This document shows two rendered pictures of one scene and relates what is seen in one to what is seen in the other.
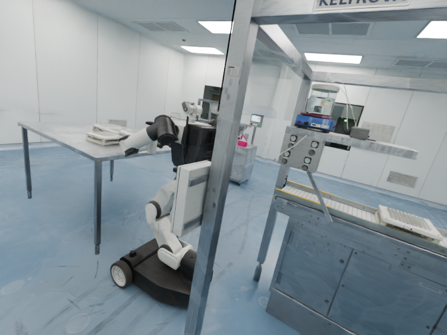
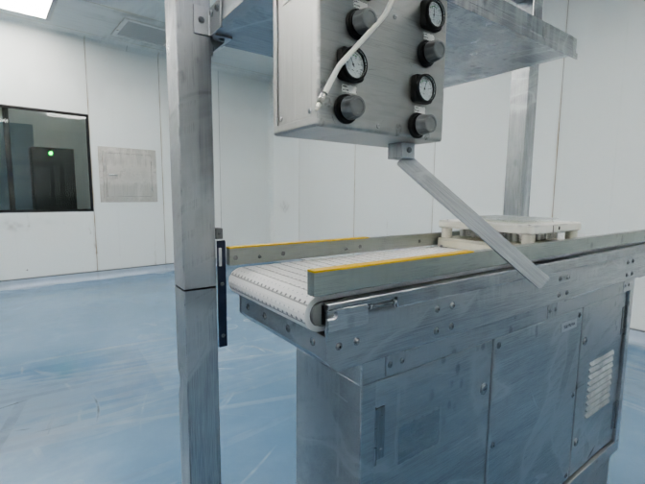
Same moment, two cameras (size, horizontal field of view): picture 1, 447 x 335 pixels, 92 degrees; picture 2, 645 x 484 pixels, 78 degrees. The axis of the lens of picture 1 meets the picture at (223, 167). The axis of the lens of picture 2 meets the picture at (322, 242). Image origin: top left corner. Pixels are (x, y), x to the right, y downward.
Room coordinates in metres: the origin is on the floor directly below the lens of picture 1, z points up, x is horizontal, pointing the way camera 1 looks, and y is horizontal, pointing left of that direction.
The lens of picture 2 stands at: (1.11, 0.09, 1.07)
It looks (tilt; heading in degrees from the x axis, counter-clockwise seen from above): 7 degrees down; 295
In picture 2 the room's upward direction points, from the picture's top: straight up
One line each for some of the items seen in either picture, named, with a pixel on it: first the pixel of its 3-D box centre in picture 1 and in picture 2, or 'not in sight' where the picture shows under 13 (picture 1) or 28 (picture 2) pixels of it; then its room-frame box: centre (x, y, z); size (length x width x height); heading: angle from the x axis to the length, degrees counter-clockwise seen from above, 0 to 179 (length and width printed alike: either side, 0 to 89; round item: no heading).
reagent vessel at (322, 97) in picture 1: (322, 99); not in sight; (1.37, -0.50, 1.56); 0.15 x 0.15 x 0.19
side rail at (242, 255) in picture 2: (391, 216); (453, 236); (1.25, -1.06, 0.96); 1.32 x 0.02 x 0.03; 61
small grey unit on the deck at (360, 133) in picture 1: (357, 132); not in sight; (1.24, -0.70, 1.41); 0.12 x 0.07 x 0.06; 61
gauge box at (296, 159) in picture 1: (301, 151); (362, 63); (1.30, -0.44, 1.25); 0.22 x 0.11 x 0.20; 61
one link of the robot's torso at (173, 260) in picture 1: (175, 252); not in sight; (1.44, 0.25, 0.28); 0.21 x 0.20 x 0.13; 64
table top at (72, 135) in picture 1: (108, 136); not in sight; (2.39, 1.34, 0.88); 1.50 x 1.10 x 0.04; 61
